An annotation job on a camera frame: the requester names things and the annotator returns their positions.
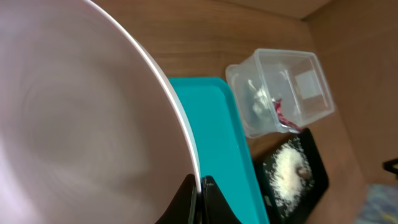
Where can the white rice pile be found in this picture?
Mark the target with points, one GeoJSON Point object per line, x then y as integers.
{"type": "Point", "coordinates": [280, 170]}

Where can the black plastic tray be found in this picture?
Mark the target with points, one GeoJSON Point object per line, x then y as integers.
{"type": "Point", "coordinates": [310, 200]}

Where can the white tissue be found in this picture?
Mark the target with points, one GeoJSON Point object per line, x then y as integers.
{"type": "Point", "coordinates": [260, 101]}

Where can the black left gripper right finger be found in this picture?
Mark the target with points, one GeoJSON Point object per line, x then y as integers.
{"type": "Point", "coordinates": [215, 208]}

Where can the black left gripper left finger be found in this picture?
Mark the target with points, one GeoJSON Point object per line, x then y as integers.
{"type": "Point", "coordinates": [182, 208]}

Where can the clear plastic bin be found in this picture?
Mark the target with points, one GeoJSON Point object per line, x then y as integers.
{"type": "Point", "coordinates": [295, 77]}

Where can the dark food scrap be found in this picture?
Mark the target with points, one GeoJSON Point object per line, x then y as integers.
{"type": "Point", "coordinates": [303, 172]}

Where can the red foil sauce packet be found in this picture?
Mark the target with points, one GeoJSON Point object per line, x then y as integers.
{"type": "Point", "coordinates": [292, 127]}

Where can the pink round plate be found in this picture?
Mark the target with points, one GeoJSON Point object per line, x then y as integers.
{"type": "Point", "coordinates": [91, 129]}

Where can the teal plastic tray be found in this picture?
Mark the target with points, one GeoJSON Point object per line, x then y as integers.
{"type": "Point", "coordinates": [221, 144]}

